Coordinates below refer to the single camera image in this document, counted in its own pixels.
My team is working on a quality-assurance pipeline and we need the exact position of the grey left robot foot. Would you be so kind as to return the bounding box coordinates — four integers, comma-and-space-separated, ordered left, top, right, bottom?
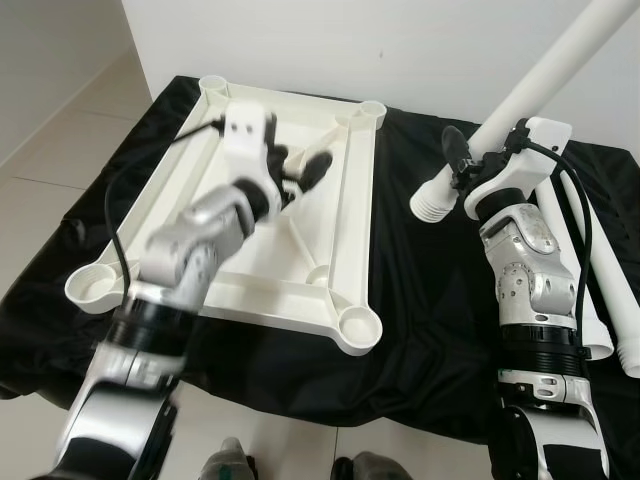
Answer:
200, 437, 258, 480

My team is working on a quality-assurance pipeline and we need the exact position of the white tapered plastic table leg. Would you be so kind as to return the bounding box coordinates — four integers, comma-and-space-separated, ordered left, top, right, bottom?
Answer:
409, 0, 640, 223
540, 160, 616, 363
575, 168, 640, 379

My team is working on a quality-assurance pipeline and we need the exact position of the white plastic children table top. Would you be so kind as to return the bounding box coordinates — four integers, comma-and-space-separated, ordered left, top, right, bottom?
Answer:
65, 75, 388, 356

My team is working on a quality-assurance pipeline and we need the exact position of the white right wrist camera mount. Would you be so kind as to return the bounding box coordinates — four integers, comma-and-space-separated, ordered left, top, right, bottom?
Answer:
465, 117, 573, 221

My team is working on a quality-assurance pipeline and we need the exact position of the black table cloth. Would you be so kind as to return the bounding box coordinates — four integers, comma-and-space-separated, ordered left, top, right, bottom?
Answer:
0, 75, 640, 446

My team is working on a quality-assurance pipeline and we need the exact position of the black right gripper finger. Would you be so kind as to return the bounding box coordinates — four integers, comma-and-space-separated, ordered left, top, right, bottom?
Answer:
442, 124, 475, 193

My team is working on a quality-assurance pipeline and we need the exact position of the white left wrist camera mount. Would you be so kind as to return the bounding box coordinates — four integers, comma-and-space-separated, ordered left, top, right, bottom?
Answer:
222, 100, 276, 161

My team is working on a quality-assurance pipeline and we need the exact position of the grey right robot foot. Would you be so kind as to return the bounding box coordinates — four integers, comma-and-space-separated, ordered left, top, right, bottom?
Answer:
333, 452, 413, 480

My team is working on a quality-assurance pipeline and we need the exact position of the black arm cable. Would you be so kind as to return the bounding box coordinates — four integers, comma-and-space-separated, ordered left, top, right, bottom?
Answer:
103, 118, 229, 301
510, 135, 594, 341

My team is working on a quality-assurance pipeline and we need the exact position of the grey robot foot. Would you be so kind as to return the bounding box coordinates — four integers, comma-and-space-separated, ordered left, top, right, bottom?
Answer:
333, 452, 413, 480
200, 437, 258, 480

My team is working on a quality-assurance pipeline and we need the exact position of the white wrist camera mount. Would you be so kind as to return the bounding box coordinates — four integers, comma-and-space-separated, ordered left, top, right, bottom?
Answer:
222, 100, 276, 161
465, 117, 573, 221

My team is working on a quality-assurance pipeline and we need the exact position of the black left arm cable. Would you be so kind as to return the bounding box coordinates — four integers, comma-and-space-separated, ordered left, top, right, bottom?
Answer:
103, 118, 229, 301

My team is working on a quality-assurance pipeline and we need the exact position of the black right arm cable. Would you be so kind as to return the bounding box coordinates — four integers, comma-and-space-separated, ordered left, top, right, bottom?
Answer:
510, 135, 594, 341

